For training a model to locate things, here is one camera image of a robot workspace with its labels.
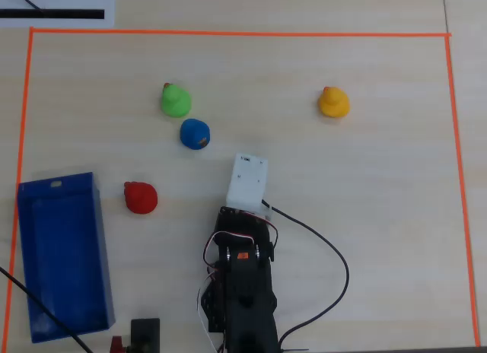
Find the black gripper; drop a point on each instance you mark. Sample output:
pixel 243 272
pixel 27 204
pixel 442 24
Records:
pixel 230 218

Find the blue rubber duck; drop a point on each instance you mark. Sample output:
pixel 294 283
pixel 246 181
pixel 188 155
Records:
pixel 192 132

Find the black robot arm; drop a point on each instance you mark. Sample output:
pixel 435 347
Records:
pixel 247 303

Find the red rubber duck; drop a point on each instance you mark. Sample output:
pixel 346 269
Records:
pixel 141 198

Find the green rubber duck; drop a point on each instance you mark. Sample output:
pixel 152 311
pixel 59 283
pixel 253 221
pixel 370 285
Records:
pixel 175 102

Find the yellow rubber duck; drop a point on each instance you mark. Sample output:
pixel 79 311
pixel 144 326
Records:
pixel 334 103

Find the blue plastic box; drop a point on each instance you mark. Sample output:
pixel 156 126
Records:
pixel 66 261

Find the black table clamp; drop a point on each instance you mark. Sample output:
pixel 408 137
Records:
pixel 145 334

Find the orange tape strip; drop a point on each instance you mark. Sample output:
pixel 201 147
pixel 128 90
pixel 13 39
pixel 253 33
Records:
pixel 239 34
pixel 460 185
pixel 20 170

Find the black tape strip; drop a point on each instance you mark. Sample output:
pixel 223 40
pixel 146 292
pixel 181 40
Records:
pixel 72 14

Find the white camera housing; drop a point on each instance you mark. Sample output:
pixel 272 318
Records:
pixel 248 180

